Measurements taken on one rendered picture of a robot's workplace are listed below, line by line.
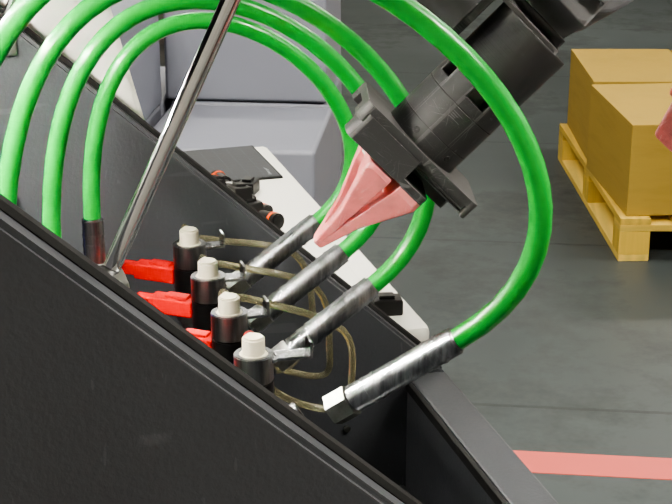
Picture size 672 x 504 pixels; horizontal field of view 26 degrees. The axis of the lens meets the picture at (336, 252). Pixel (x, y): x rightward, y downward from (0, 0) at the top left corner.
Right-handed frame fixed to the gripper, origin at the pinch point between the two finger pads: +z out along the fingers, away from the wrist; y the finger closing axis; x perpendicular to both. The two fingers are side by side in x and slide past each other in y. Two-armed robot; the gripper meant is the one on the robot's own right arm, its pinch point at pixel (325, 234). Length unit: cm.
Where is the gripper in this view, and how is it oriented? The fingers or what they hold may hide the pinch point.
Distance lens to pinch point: 99.6
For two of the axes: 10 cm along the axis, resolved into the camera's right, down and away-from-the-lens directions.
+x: 0.3, 3.3, -9.4
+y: -7.1, -6.6, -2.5
